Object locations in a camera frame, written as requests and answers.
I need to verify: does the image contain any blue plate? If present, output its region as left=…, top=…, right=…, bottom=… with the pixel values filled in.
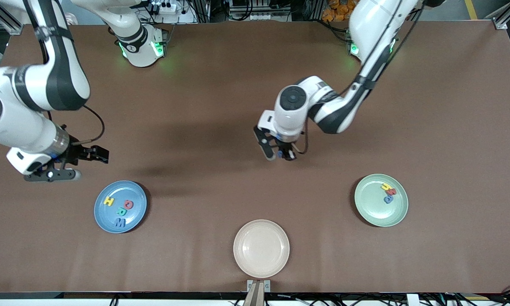
left=94, top=180, right=147, bottom=234

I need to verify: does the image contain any green plate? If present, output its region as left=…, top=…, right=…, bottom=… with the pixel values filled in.
left=354, top=173, right=409, bottom=227

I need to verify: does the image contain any beige plate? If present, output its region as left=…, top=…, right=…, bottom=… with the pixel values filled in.
left=233, top=219, right=290, bottom=279

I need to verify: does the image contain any table cover cloth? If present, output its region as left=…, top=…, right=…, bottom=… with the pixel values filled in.
left=0, top=20, right=510, bottom=294

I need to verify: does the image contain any bag of orange items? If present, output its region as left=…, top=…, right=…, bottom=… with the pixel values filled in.
left=322, top=0, right=357, bottom=23

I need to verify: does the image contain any white power strip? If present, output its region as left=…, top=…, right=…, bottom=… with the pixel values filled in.
left=150, top=1, right=177, bottom=14

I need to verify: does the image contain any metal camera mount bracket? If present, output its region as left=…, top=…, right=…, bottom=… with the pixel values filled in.
left=246, top=279, right=271, bottom=306

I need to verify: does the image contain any black table edge rail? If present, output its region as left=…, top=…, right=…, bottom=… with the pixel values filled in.
left=0, top=292, right=510, bottom=300

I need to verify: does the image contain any aluminium frame profile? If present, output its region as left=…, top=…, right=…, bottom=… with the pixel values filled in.
left=0, top=0, right=26, bottom=35
left=492, top=0, right=510, bottom=30

